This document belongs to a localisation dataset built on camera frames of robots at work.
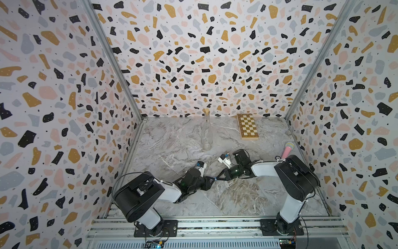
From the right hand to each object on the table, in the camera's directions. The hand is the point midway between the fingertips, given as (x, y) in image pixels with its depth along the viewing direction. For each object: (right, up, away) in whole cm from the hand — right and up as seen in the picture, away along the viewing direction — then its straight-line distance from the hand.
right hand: (218, 178), depth 88 cm
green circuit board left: (-30, -24, -18) cm, 43 cm away
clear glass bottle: (-7, +26, +24) cm, 36 cm away
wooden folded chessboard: (+23, +30, +25) cm, 46 cm away
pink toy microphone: (+48, +17, +14) cm, 52 cm away
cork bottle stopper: (-8, +43, +31) cm, 53 cm away
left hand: (-2, 0, -1) cm, 2 cm away
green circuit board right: (+32, -24, -17) cm, 43 cm away
